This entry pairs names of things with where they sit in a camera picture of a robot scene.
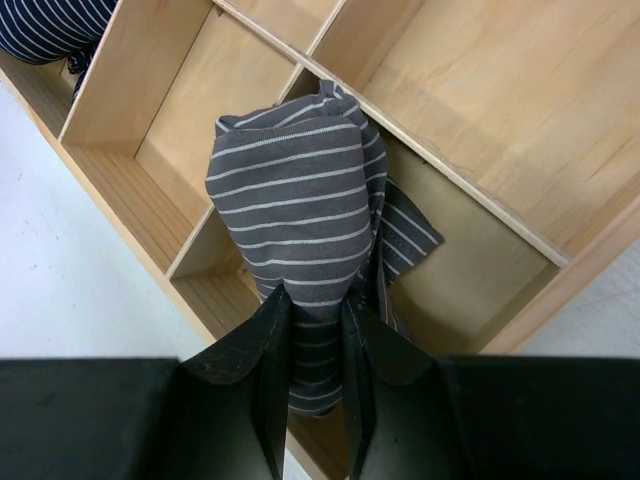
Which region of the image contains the wooden compartment tray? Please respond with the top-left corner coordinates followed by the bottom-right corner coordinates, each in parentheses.
top-left (1, 1), bottom-right (639, 479)

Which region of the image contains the rolled dark striped cloth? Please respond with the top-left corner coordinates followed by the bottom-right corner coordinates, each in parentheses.
top-left (1, 0), bottom-right (118, 95)

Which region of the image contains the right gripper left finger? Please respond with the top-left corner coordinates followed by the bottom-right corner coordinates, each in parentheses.
top-left (1, 288), bottom-right (292, 479)

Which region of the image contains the striped grey underwear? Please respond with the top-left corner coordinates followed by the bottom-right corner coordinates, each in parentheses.
top-left (205, 80), bottom-right (443, 417)

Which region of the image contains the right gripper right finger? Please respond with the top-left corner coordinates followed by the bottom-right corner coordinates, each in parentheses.
top-left (341, 296), bottom-right (639, 479)

